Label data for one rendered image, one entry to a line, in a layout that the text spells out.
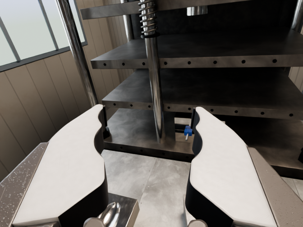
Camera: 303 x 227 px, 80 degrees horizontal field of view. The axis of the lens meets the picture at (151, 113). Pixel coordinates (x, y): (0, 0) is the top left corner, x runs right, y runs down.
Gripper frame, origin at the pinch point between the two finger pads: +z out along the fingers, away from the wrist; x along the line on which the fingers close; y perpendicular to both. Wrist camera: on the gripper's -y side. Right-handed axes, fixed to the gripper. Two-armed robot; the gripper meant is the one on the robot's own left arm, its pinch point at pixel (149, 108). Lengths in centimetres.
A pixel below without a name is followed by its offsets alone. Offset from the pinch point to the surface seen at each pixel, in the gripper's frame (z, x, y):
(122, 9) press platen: 87, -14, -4
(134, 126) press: 97, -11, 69
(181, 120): 75, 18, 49
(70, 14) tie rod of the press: 87, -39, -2
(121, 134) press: 88, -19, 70
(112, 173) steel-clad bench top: 54, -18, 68
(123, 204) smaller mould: 32, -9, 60
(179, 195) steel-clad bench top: 39, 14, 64
